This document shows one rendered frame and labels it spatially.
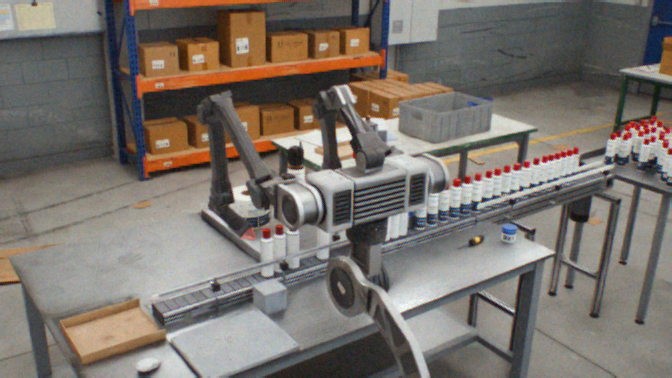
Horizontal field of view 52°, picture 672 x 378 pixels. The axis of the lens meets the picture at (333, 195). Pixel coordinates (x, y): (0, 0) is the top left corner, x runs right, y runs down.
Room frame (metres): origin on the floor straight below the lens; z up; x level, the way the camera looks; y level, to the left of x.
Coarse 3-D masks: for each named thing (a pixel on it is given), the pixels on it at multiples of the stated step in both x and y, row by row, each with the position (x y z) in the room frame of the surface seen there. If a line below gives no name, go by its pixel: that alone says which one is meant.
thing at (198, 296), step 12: (468, 216) 3.15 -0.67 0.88; (408, 228) 2.99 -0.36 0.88; (432, 228) 3.00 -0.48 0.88; (396, 240) 2.86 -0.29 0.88; (336, 252) 2.72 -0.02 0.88; (348, 252) 2.72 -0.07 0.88; (300, 264) 2.60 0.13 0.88; (312, 264) 2.60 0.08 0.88; (252, 276) 2.49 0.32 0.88; (276, 276) 2.49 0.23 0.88; (228, 288) 2.38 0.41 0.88; (240, 288) 2.39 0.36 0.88; (168, 300) 2.28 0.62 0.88; (180, 300) 2.28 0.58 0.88; (192, 300) 2.29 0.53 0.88
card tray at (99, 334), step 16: (128, 304) 2.29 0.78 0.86; (64, 320) 2.15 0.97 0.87; (80, 320) 2.18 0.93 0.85; (96, 320) 2.20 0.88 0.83; (112, 320) 2.20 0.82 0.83; (128, 320) 2.21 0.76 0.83; (144, 320) 2.21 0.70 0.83; (64, 336) 2.10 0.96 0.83; (80, 336) 2.09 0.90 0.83; (96, 336) 2.10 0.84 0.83; (112, 336) 2.10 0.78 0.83; (128, 336) 2.10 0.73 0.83; (144, 336) 2.06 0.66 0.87; (160, 336) 2.09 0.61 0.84; (80, 352) 2.00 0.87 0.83; (96, 352) 1.96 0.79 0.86; (112, 352) 1.99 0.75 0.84
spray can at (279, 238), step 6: (276, 228) 2.53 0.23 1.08; (282, 228) 2.53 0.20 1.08; (276, 234) 2.53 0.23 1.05; (282, 234) 2.53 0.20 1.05; (276, 240) 2.52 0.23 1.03; (282, 240) 2.52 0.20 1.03; (276, 246) 2.52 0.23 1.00; (282, 246) 2.52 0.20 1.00; (276, 252) 2.52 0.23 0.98; (282, 252) 2.52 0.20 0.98; (276, 258) 2.52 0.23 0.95; (276, 264) 2.52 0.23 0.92; (276, 270) 2.52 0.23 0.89
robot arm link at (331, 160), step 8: (312, 104) 2.55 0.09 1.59; (312, 112) 2.57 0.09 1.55; (320, 112) 2.54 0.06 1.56; (320, 120) 2.62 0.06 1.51; (328, 120) 2.58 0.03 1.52; (328, 128) 2.60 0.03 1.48; (328, 136) 2.62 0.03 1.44; (336, 136) 2.66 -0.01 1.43; (328, 144) 2.65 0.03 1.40; (336, 144) 2.67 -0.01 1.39; (328, 152) 2.67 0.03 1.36; (336, 152) 2.69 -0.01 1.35; (328, 160) 2.70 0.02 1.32; (336, 160) 2.71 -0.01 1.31; (328, 168) 2.71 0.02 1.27; (336, 168) 2.74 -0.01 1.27
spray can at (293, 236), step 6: (288, 234) 2.56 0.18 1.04; (294, 234) 2.56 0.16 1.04; (288, 240) 2.56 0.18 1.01; (294, 240) 2.55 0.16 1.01; (288, 246) 2.56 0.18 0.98; (294, 246) 2.55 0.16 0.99; (288, 252) 2.56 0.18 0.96; (294, 252) 2.55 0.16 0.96; (294, 258) 2.55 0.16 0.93; (294, 264) 2.55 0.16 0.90
